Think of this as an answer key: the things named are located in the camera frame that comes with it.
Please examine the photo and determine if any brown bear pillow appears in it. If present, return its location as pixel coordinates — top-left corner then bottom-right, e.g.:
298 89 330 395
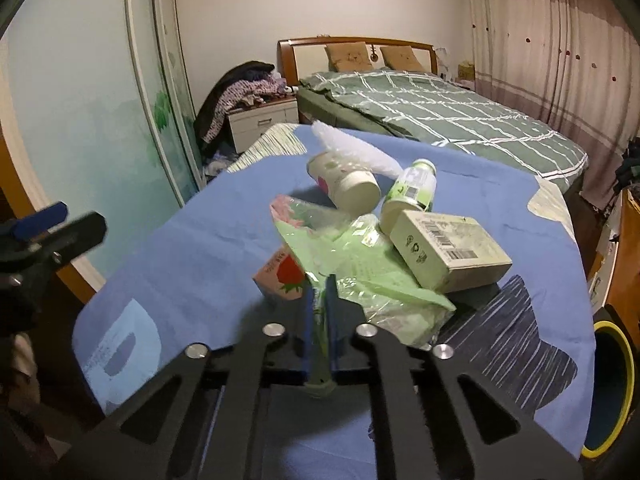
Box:
380 46 426 72
325 42 375 73

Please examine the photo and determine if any white paper cup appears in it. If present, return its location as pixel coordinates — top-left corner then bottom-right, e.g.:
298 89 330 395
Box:
306 152 382 212

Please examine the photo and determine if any green plaid duvet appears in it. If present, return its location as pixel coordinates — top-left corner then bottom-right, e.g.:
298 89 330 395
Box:
297 69 590 181

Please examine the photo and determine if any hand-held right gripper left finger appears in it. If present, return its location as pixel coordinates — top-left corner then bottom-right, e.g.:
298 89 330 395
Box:
52 282 326 480

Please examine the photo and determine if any wardrobe sliding door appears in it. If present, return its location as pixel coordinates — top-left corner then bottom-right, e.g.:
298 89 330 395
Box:
125 0 203 208

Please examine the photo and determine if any clutter on floor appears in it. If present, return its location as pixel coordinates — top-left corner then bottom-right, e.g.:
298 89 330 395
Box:
202 147 241 178

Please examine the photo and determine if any white nightstand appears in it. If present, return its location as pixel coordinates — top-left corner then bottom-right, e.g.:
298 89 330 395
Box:
227 97 300 153

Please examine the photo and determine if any pink strawberry drink carton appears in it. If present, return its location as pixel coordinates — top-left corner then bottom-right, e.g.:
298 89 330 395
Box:
252 250 307 308

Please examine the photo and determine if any pink striped curtain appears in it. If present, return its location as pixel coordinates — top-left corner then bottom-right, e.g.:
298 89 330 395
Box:
465 0 640 161

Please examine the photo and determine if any dark clothes heap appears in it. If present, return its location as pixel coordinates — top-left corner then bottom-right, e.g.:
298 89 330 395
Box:
615 140 640 191

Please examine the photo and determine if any blue patterned tablecloth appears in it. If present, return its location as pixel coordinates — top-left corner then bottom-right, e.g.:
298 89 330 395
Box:
72 122 596 480

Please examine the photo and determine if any beige cardboard box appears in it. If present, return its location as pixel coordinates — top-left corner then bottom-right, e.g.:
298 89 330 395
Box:
389 210 513 294

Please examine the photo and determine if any wooden cabinet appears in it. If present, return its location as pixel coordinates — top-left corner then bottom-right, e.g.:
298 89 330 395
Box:
590 190 640 321

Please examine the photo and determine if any green label plastic bottle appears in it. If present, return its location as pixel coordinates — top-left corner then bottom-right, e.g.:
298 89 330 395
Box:
380 158 437 236

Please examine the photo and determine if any black bin with yellow rim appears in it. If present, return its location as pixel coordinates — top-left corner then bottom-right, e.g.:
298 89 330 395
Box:
582 320 636 461

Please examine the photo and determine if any white bumpy silicone brush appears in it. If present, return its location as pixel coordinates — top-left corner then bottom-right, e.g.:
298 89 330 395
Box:
311 120 405 179

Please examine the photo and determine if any green plastic bag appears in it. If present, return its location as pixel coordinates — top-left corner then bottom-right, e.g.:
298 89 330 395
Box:
270 195 457 348

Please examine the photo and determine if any wooden bed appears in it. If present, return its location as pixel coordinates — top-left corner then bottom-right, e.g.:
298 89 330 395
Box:
276 36 591 196

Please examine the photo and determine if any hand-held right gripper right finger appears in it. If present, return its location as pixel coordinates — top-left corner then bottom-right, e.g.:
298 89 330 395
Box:
325 275 586 480

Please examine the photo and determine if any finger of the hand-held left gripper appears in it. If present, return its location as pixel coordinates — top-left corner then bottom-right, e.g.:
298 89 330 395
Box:
0 201 68 248
37 211 108 273

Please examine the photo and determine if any pile of clothes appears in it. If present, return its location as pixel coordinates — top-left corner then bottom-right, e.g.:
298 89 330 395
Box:
194 61 296 146

